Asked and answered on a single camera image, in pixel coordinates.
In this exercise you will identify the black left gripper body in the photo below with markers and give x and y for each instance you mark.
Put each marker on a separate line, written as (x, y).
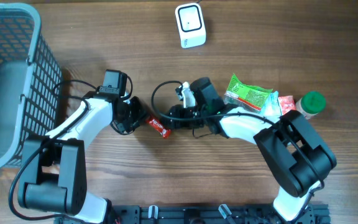
(134, 113)

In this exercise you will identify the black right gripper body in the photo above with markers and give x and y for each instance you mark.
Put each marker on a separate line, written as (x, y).
(195, 111)

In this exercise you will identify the red Nescafe coffee stick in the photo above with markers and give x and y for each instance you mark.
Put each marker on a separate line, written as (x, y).
(158, 126)

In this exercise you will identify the green snack bag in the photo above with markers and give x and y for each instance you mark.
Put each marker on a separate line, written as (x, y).
(249, 97)

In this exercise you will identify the light blue snack packet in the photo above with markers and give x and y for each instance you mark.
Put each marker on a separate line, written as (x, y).
(271, 106)

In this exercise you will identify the small orange box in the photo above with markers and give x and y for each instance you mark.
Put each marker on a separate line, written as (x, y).
(286, 104)

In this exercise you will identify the green lid jar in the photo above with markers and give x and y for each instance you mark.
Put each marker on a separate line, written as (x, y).
(311, 104)

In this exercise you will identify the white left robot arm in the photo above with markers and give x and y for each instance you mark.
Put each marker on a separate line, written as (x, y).
(52, 177)

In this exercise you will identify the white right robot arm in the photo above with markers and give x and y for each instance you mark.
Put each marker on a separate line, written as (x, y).
(295, 153)

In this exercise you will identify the white barcode scanner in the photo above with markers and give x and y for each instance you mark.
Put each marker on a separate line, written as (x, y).
(190, 25)

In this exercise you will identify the grey plastic basket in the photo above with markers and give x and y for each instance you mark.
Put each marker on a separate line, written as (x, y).
(28, 75)

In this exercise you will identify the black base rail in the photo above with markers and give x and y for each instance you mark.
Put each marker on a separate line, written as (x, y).
(246, 214)

